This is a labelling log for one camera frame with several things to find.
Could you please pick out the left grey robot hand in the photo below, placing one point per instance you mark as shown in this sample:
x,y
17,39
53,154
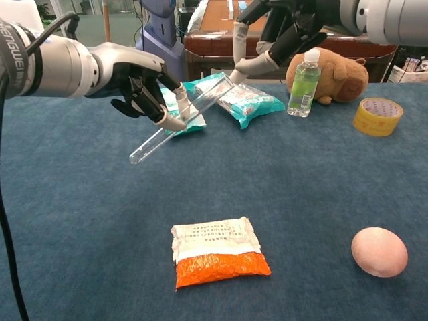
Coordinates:
x,y
127,67

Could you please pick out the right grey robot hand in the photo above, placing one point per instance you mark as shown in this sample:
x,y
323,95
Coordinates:
x,y
294,23

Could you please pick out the clear glass test tube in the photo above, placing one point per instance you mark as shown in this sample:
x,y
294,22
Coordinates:
x,y
150,147

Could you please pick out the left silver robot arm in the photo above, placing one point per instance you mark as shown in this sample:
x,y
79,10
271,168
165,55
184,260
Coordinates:
x,y
60,67

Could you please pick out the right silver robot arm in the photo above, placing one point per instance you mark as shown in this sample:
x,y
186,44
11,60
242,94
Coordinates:
x,y
391,20

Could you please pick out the wooden pole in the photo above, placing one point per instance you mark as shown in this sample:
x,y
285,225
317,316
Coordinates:
x,y
107,23

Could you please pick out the blue-grey machine base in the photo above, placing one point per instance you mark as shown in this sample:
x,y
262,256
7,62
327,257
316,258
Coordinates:
x,y
167,40

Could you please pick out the stacked blue mahjong tiles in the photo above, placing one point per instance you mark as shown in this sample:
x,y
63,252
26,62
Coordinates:
x,y
241,4

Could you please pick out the upright white mahjong tile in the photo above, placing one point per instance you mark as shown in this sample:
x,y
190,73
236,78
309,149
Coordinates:
x,y
230,6

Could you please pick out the clear bottle with green label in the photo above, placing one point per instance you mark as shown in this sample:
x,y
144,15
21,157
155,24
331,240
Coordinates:
x,y
302,90

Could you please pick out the brown capybara plush toy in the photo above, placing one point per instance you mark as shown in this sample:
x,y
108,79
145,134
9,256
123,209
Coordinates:
x,y
344,80

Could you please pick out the brown mahjong table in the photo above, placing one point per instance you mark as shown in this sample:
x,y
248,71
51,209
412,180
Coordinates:
x,y
214,47

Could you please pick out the white plastic bag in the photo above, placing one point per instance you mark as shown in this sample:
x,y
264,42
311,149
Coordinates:
x,y
197,20

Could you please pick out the teal wet wipes pack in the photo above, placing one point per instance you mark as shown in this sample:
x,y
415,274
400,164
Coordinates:
x,y
195,126

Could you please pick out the teal snack bag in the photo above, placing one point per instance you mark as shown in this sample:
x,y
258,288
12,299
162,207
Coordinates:
x,y
254,107

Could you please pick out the green potted plant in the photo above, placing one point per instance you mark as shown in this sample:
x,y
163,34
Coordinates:
x,y
43,11

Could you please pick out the white plastic chair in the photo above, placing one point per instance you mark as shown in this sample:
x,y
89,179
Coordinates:
x,y
20,11

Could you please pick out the white printed boxes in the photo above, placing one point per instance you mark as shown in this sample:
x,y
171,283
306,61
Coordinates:
x,y
409,72

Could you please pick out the black equipment case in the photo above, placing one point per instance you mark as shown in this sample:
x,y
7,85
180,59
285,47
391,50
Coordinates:
x,y
416,55

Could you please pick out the yellow tape roll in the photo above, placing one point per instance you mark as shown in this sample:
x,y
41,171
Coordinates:
x,y
378,128

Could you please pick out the blue tablecloth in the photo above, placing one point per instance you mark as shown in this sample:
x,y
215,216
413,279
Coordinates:
x,y
67,234

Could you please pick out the orange and white packet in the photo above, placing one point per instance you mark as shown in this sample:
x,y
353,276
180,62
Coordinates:
x,y
217,264

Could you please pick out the pink egg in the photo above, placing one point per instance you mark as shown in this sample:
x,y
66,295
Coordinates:
x,y
379,252

